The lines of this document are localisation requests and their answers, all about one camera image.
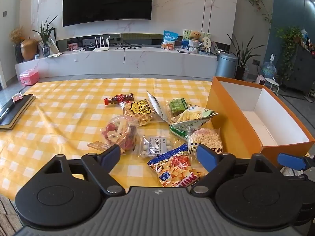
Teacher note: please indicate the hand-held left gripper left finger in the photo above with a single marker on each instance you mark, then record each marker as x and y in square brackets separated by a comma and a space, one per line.
[112, 153]

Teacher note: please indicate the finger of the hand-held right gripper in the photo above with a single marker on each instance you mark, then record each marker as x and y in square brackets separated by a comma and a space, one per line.
[290, 161]

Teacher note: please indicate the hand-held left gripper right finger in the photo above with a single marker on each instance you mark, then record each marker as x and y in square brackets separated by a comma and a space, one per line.
[206, 156]

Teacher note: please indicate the small brown snack bar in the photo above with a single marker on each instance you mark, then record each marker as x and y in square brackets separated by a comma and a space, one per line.
[97, 145]

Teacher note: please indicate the pink white puffs packet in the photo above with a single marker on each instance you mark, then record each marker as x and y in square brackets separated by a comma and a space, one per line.
[205, 137]

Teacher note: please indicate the dried fruit mix packet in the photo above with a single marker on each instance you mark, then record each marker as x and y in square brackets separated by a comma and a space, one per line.
[118, 131]

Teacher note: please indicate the orange blue chips bag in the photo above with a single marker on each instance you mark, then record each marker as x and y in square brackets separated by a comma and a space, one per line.
[177, 169]

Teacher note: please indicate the white yogurt balls packet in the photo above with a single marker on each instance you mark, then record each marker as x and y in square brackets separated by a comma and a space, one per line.
[155, 146]

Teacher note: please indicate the green fries snack bag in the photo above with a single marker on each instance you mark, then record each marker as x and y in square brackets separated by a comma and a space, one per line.
[192, 115]

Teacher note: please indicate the waffle packet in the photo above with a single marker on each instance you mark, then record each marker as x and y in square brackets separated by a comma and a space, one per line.
[139, 110]

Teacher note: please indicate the orange cardboard box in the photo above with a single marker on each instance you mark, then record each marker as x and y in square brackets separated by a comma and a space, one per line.
[226, 108]

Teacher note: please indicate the small cola bottle candy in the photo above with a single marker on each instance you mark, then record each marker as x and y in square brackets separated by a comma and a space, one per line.
[118, 99]

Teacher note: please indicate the green raisin packet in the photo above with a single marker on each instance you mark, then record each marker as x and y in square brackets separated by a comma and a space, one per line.
[178, 104]

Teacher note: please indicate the silver white snack packet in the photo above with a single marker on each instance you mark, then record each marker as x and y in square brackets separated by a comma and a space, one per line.
[155, 105]

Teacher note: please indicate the white stool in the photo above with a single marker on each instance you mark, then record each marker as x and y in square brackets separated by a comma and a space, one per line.
[272, 83]

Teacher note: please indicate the small white heater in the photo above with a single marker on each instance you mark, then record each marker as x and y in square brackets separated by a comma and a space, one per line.
[260, 80]

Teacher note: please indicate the potted long-leaf plant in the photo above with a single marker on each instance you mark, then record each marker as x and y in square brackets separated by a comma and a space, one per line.
[240, 73]

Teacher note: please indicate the white marble TV console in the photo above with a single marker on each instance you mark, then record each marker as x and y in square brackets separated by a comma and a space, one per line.
[123, 64]

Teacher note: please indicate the blue grey cabinet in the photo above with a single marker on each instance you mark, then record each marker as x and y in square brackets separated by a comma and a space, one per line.
[302, 71]

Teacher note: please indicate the grey trash can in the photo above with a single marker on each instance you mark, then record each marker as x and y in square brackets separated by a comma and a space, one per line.
[227, 66]

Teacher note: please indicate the black notebook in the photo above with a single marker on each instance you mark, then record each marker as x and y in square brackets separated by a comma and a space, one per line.
[14, 113]

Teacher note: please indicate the white router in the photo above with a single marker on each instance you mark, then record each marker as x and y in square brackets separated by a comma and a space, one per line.
[101, 48]

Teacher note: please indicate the black set-top box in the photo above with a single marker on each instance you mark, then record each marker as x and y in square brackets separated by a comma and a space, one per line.
[91, 47]

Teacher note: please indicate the small red packet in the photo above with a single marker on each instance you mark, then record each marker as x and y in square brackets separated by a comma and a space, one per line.
[17, 97]

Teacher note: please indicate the pink storage box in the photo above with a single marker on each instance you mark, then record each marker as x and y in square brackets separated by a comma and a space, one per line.
[29, 77]

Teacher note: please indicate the pink photo card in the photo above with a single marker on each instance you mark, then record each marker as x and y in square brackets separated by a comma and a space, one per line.
[73, 47]

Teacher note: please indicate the paper sheets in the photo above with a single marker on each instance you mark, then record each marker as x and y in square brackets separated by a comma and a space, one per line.
[55, 54]

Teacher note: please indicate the blue box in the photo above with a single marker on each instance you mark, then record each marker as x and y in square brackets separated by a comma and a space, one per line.
[185, 44]

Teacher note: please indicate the teddy bear in basket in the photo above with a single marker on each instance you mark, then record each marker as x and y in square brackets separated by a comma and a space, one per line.
[195, 43]

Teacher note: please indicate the round paper fan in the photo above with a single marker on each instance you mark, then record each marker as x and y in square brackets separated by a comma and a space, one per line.
[206, 42]

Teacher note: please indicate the green ivy plant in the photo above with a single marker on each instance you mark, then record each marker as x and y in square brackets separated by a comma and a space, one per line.
[289, 41]

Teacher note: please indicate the green printed board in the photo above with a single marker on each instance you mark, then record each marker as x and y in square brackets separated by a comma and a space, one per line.
[206, 35]

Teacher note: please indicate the green plant in glass vase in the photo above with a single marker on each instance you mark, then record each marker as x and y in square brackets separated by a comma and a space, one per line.
[46, 50]

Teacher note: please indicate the blue snack bag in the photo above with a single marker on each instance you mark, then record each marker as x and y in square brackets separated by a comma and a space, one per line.
[169, 39]

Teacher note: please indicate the golden vase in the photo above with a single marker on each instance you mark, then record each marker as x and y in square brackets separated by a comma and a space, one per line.
[29, 50]

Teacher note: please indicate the dark vase with dried flowers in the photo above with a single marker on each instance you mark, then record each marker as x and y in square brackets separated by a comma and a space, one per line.
[18, 54]

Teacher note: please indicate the hanging vine plant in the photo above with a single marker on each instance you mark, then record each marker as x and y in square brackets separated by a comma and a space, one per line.
[257, 1]

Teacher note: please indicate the black wall television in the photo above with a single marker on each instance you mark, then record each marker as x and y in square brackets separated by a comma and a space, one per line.
[105, 0]

